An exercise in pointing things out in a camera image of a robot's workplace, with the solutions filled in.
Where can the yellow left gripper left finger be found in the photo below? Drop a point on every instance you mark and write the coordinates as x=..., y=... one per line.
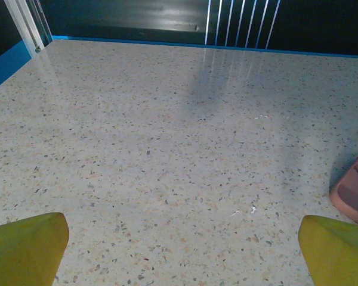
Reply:
x=24, y=253

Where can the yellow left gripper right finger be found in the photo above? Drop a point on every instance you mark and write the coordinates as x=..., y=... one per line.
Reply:
x=337, y=256

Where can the blue table edge strip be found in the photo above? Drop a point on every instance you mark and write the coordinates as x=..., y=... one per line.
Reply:
x=6, y=68
x=59, y=37

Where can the aluminium frame post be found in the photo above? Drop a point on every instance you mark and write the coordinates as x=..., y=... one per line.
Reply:
x=24, y=24

